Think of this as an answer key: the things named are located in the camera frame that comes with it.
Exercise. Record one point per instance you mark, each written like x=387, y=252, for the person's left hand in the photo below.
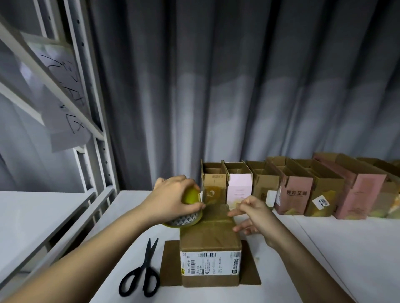
x=167, y=200

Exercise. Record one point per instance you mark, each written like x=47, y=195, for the brown box with barcode label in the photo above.
x=209, y=240

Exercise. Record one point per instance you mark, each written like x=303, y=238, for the person's right forearm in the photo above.
x=312, y=271

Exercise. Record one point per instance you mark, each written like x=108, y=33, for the pink lettered cardboard box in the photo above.
x=295, y=193
x=359, y=193

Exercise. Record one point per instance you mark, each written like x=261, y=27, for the person's left forearm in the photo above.
x=75, y=262

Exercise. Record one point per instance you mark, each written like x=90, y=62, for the white metal shelf rack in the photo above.
x=97, y=125

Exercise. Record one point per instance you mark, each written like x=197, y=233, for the taped brown cardboard box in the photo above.
x=215, y=184

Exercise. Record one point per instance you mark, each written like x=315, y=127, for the pink and yellow printed box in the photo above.
x=239, y=187

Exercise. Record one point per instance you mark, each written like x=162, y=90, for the yellow tape roll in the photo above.
x=192, y=197

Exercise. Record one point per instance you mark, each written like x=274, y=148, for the black scissors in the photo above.
x=140, y=274

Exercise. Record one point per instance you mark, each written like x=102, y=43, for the person's right hand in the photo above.
x=261, y=220

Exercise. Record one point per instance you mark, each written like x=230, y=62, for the brown box with white label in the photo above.
x=265, y=181

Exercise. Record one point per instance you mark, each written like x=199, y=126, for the handwritten paper sheet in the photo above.
x=69, y=125
x=62, y=72

